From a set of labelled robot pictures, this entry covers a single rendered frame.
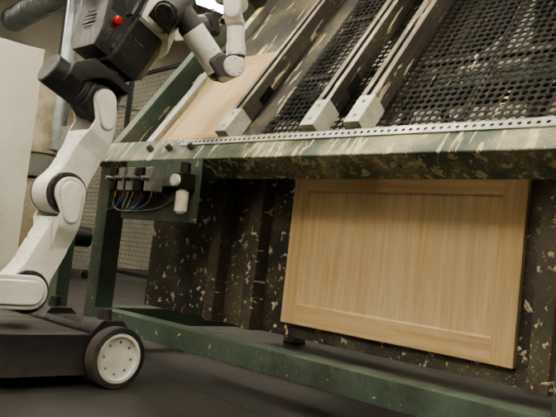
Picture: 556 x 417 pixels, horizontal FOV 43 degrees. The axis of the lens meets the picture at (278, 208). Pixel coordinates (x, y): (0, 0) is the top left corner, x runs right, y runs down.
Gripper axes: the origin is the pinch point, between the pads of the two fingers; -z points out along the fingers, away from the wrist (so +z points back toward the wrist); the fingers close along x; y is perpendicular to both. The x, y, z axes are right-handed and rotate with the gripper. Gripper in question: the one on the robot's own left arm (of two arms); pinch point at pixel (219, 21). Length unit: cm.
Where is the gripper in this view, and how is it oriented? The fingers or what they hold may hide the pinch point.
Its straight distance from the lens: 340.2
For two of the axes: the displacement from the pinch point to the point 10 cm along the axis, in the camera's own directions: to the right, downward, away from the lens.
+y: 7.1, 0.3, -7.1
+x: 1.6, 9.7, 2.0
